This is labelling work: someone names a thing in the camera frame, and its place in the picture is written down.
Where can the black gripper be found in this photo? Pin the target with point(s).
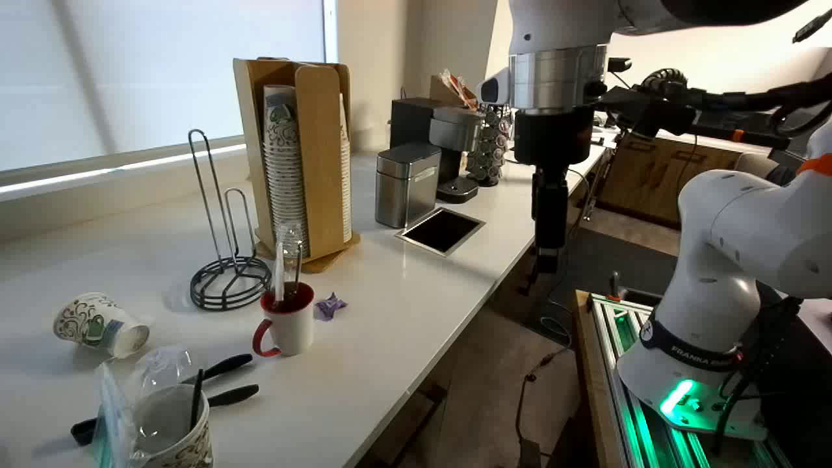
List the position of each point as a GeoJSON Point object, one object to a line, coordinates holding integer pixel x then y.
{"type": "Point", "coordinates": [555, 137]}

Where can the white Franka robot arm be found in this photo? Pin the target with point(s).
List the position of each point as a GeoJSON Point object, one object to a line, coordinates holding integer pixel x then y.
{"type": "Point", "coordinates": [744, 235]}

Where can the wooden cup dispenser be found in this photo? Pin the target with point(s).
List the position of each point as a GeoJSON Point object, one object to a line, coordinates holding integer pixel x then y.
{"type": "Point", "coordinates": [317, 157]}

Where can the patterned paper cup stack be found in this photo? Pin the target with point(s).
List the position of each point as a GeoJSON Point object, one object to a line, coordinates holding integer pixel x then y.
{"type": "Point", "coordinates": [284, 164]}

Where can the coffee capsule holder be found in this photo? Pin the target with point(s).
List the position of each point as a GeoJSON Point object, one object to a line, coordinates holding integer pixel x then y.
{"type": "Point", "coordinates": [490, 144]}

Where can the black flat tray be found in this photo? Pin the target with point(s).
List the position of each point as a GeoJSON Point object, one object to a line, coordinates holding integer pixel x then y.
{"type": "Point", "coordinates": [444, 231]}

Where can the brown wooden cabinet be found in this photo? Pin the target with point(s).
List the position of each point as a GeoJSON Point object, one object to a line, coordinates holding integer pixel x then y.
{"type": "Point", "coordinates": [664, 179]}

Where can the silver bin with black lid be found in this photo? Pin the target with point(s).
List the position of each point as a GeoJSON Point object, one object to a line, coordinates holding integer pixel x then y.
{"type": "Point", "coordinates": [408, 186]}

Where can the black coffee machine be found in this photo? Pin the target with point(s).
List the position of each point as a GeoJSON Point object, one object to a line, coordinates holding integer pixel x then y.
{"type": "Point", "coordinates": [434, 132]}

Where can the wooden snack rack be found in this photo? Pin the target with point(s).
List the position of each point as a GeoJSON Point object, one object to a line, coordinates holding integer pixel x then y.
{"type": "Point", "coordinates": [453, 90]}

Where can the purple candy wrapper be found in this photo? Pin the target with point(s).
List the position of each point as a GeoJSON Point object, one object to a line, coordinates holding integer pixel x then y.
{"type": "Point", "coordinates": [328, 305]}

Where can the dark utensil in mug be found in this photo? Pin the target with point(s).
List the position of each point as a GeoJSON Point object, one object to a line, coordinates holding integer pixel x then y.
{"type": "Point", "coordinates": [297, 264]}

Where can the clear plastic spoon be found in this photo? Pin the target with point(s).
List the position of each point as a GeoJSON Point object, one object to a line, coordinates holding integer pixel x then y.
{"type": "Point", "coordinates": [279, 264]}

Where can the black plastic utensil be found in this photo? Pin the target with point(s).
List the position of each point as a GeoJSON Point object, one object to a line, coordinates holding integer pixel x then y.
{"type": "Point", "coordinates": [235, 396]}
{"type": "Point", "coordinates": [231, 366]}

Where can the clear plastic dome lid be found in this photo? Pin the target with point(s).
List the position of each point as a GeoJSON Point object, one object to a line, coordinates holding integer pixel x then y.
{"type": "Point", "coordinates": [162, 378]}

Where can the white window blind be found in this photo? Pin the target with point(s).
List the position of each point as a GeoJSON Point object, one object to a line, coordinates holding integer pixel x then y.
{"type": "Point", "coordinates": [158, 69]}

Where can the blue plastic wrapper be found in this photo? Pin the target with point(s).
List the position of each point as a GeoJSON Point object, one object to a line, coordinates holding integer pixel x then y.
{"type": "Point", "coordinates": [110, 424]}

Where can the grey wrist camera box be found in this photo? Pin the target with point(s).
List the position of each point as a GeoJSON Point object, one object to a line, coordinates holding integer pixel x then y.
{"type": "Point", "coordinates": [496, 86]}

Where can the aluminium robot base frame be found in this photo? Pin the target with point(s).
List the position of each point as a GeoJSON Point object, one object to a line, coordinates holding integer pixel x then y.
{"type": "Point", "coordinates": [608, 380]}

